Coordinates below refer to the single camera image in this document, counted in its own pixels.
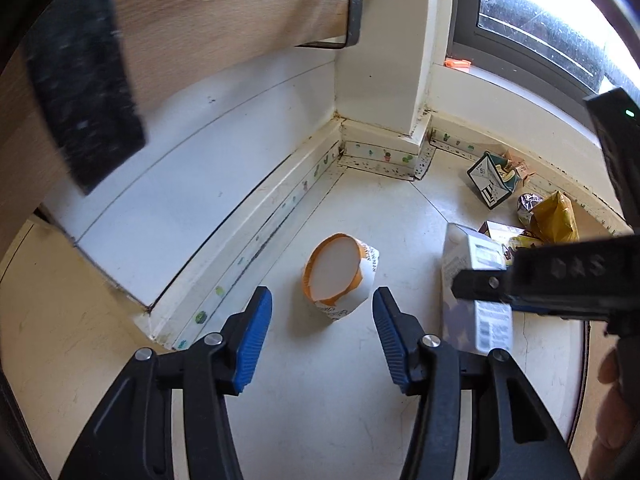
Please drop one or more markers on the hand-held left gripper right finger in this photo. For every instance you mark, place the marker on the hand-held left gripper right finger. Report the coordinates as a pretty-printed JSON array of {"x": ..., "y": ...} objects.
[{"x": 387, "y": 340}]

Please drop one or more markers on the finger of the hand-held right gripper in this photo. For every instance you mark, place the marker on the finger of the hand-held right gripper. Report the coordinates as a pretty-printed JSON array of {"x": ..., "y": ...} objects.
[{"x": 480, "y": 285}]

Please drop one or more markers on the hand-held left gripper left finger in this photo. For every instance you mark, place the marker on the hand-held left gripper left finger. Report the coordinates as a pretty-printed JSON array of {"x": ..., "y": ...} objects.
[{"x": 255, "y": 340}]

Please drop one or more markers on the white milk carton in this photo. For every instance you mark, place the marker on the white milk carton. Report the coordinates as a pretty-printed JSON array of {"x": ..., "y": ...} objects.
[{"x": 462, "y": 327}]

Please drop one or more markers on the yellow snack packet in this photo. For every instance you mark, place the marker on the yellow snack packet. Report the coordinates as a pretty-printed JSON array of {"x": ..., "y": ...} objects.
[{"x": 555, "y": 217}]

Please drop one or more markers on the orange rimmed paper cup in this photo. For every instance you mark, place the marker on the orange rimmed paper cup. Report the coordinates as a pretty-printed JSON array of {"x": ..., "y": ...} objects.
[{"x": 335, "y": 270}]

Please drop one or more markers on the silver foil wrapper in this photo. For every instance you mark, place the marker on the silver foil wrapper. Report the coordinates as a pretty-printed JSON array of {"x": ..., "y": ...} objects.
[{"x": 525, "y": 207}]

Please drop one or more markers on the brown paper wrapper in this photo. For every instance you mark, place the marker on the brown paper wrapper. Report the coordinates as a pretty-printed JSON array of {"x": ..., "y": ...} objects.
[{"x": 520, "y": 165}]

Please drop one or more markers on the person's right hand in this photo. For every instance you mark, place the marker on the person's right hand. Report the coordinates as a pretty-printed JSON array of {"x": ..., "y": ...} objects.
[{"x": 612, "y": 435}]

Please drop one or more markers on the orange clip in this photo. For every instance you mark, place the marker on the orange clip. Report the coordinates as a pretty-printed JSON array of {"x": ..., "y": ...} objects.
[{"x": 457, "y": 63}]

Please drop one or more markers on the grey framed window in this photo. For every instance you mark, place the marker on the grey framed window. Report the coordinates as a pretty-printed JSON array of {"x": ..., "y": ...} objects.
[{"x": 465, "y": 10}]

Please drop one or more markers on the wooden cutting board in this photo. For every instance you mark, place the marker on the wooden cutting board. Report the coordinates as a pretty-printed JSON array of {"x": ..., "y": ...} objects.
[{"x": 225, "y": 10}]

